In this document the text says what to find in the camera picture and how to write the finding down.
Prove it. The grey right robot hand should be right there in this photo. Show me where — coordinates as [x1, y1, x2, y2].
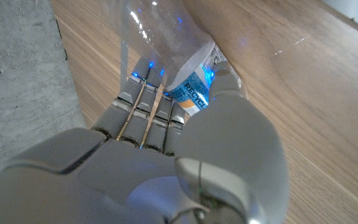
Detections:
[0, 57, 290, 224]

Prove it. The clear plastic water bottle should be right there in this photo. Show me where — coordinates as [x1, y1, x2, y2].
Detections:
[99, 0, 250, 118]

